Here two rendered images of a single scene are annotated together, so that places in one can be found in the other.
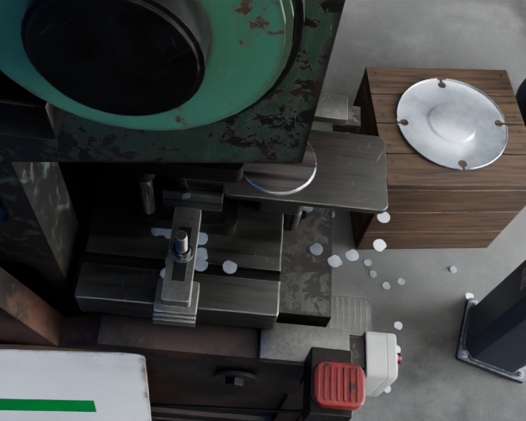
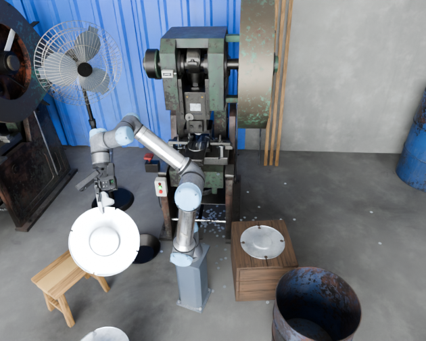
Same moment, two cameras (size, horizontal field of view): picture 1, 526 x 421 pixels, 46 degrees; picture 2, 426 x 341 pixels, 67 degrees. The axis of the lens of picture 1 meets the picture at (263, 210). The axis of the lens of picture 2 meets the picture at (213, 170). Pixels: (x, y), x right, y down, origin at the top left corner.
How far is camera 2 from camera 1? 223 cm
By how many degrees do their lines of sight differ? 66
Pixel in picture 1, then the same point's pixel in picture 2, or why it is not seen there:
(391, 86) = (276, 226)
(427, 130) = (256, 233)
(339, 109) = (228, 173)
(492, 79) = (290, 258)
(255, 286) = not seen: hidden behind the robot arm
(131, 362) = not seen: hidden behind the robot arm
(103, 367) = not seen: hidden behind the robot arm
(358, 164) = (195, 156)
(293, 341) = (164, 166)
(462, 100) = (274, 246)
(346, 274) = (220, 252)
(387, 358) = (158, 179)
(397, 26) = (362, 280)
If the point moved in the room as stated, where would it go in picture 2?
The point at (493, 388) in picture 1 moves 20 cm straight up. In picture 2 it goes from (175, 293) to (172, 275)
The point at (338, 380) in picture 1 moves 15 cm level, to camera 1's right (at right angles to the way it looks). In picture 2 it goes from (149, 155) to (140, 167)
